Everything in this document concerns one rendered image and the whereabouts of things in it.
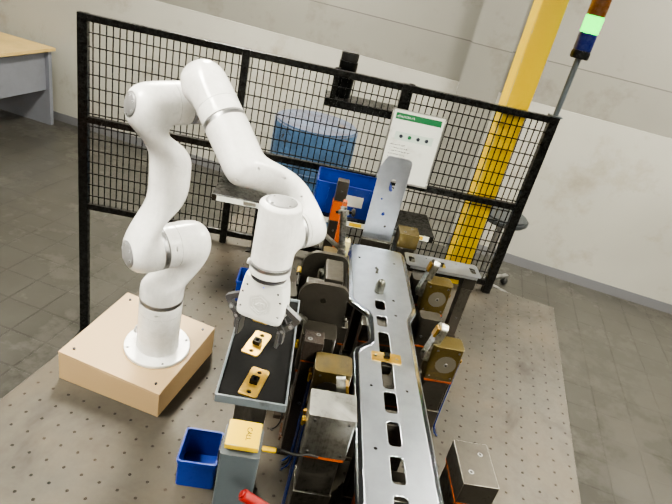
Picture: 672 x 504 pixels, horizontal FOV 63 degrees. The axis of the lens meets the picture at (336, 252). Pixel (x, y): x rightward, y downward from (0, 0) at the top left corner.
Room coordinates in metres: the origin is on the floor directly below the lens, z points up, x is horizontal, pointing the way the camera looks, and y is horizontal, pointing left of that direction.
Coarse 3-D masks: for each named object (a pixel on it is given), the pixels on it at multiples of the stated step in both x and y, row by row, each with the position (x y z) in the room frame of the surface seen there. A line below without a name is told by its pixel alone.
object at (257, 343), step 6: (258, 330) 0.99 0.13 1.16; (252, 336) 0.97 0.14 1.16; (258, 336) 0.97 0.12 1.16; (264, 336) 0.98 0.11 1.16; (270, 336) 0.98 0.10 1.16; (252, 342) 0.94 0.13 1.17; (258, 342) 0.94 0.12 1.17; (264, 342) 0.96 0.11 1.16; (246, 348) 0.92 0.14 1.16; (252, 348) 0.93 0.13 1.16; (258, 348) 0.93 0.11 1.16; (252, 354) 0.91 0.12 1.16; (258, 354) 0.91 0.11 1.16
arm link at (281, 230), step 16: (272, 208) 0.91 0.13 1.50; (288, 208) 0.92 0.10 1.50; (256, 224) 0.93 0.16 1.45; (272, 224) 0.91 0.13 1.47; (288, 224) 0.91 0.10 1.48; (304, 224) 0.96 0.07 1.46; (256, 240) 0.92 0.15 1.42; (272, 240) 0.91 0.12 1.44; (288, 240) 0.92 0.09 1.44; (304, 240) 0.95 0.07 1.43; (256, 256) 0.92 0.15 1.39; (272, 256) 0.91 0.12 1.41; (288, 256) 0.92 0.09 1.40
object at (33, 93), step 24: (0, 48) 4.44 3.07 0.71; (24, 48) 4.62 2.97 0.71; (48, 48) 4.81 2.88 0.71; (0, 72) 4.35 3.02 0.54; (24, 72) 4.60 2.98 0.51; (48, 72) 4.83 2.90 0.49; (0, 96) 4.33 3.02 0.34; (24, 96) 4.88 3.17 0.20; (48, 96) 4.83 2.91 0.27; (48, 120) 4.84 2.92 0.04
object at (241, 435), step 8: (232, 424) 0.71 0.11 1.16; (240, 424) 0.72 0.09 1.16; (248, 424) 0.72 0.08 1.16; (256, 424) 0.73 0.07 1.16; (232, 432) 0.69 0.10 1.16; (240, 432) 0.70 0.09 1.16; (248, 432) 0.70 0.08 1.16; (256, 432) 0.71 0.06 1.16; (232, 440) 0.68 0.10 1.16; (240, 440) 0.68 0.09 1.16; (248, 440) 0.69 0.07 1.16; (256, 440) 0.69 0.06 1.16; (232, 448) 0.67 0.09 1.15; (240, 448) 0.67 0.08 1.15; (248, 448) 0.67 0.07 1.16; (256, 448) 0.67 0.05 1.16
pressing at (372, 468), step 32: (352, 256) 1.76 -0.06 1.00; (384, 256) 1.82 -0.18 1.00; (352, 288) 1.53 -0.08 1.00; (352, 352) 1.22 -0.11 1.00; (352, 384) 1.09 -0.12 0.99; (416, 384) 1.14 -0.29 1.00; (384, 416) 1.00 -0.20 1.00; (416, 416) 1.02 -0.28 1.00; (384, 448) 0.90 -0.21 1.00; (416, 448) 0.92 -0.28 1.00; (384, 480) 0.81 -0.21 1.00; (416, 480) 0.83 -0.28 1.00
